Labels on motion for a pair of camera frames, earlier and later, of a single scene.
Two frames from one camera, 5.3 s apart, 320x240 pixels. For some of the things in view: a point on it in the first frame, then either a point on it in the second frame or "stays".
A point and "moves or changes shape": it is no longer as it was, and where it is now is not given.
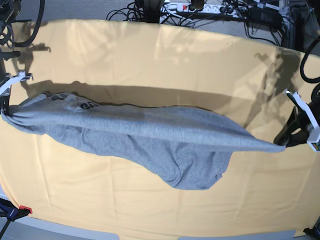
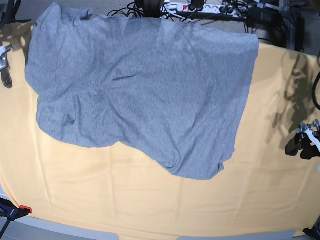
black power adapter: x=265 y=16 stays
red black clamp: x=11 y=212 stays
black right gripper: x=298 y=129 -> x=302 y=135
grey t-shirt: x=188 y=146 moves or changes shape
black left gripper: x=4 y=99 -> x=6 y=76
